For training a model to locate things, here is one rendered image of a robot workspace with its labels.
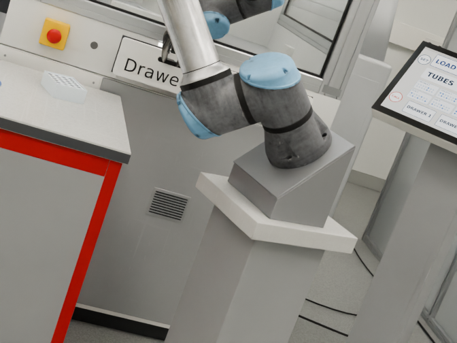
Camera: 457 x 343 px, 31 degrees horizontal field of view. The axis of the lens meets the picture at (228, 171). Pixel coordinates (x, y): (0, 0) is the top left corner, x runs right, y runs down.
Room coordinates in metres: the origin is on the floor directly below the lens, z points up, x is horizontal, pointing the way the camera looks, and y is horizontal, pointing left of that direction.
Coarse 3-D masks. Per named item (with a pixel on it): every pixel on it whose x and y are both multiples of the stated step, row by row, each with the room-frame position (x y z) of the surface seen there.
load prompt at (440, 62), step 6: (438, 54) 2.66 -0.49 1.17; (438, 60) 2.64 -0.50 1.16; (444, 60) 2.64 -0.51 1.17; (450, 60) 2.63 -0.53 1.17; (438, 66) 2.62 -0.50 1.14; (444, 66) 2.62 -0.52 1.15; (450, 66) 2.62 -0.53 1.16; (456, 66) 2.61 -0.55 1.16; (450, 72) 2.60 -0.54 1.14; (456, 72) 2.59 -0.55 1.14
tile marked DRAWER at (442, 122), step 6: (444, 114) 2.48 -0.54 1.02; (438, 120) 2.47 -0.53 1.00; (444, 120) 2.46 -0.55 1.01; (450, 120) 2.46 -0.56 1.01; (456, 120) 2.46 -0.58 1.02; (438, 126) 2.45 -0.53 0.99; (444, 126) 2.45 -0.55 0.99; (450, 126) 2.45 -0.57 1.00; (456, 126) 2.44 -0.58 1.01; (456, 132) 2.43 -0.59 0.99
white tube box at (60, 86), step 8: (48, 72) 2.17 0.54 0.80; (48, 80) 2.12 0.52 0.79; (56, 80) 2.12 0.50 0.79; (64, 80) 2.14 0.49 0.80; (72, 80) 2.18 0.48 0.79; (48, 88) 2.10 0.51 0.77; (56, 88) 2.06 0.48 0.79; (64, 88) 2.07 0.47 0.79; (72, 88) 2.08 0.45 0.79; (80, 88) 2.12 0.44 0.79; (56, 96) 2.07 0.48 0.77; (64, 96) 2.08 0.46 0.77; (72, 96) 2.09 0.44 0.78; (80, 96) 2.10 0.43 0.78
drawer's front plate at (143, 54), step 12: (120, 48) 2.35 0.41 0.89; (132, 48) 2.36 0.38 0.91; (144, 48) 2.37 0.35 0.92; (156, 48) 2.38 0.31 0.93; (120, 60) 2.35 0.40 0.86; (144, 60) 2.37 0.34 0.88; (156, 60) 2.38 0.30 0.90; (120, 72) 2.36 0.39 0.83; (132, 72) 2.36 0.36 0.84; (144, 72) 2.37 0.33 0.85; (156, 72) 2.38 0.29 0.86; (168, 72) 2.39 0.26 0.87; (180, 72) 2.40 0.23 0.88; (156, 84) 2.39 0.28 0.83; (168, 84) 2.39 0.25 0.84
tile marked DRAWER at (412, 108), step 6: (408, 102) 2.53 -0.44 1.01; (414, 102) 2.53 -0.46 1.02; (408, 108) 2.51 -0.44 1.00; (414, 108) 2.51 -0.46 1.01; (420, 108) 2.51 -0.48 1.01; (426, 108) 2.51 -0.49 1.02; (414, 114) 2.49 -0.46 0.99; (420, 114) 2.49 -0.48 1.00; (426, 114) 2.49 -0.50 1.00; (432, 114) 2.49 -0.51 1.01; (426, 120) 2.47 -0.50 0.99
